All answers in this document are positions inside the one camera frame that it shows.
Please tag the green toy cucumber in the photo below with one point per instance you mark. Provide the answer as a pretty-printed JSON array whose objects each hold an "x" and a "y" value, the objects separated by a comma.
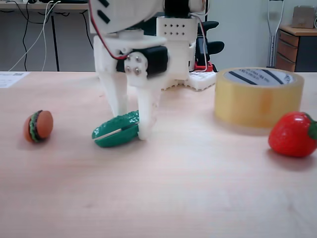
[{"x": 111, "y": 138}]

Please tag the grey metal crutch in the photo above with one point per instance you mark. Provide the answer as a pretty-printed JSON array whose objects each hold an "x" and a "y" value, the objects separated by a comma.
[{"x": 272, "y": 37}]

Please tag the toy hamburger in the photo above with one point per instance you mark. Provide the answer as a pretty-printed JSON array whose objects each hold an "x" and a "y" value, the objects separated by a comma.
[{"x": 43, "y": 125}]

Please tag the cardboard box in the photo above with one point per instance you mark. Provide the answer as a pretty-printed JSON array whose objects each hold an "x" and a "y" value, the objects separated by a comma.
[{"x": 303, "y": 18}]

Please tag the red toy strawberry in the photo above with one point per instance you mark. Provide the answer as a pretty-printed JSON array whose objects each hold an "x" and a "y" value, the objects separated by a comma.
[{"x": 289, "y": 136}]

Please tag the yellowish packing tape roll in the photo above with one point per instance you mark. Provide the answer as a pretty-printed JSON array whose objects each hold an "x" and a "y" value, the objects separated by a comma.
[{"x": 255, "y": 101}]

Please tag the background desk black leg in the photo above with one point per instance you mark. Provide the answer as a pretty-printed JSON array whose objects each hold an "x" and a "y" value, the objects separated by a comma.
[{"x": 55, "y": 44}]

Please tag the black office chair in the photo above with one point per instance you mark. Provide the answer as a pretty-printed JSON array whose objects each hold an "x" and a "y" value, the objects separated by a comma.
[{"x": 214, "y": 47}]

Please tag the brown drawer cabinet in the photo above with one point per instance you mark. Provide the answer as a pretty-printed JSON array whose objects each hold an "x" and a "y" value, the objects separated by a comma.
[{"x": 289, "y": 49}]

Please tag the white printed paper sheet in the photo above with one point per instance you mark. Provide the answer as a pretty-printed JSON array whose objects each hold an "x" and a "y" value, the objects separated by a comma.
[{"x": 12, "y": 78}]

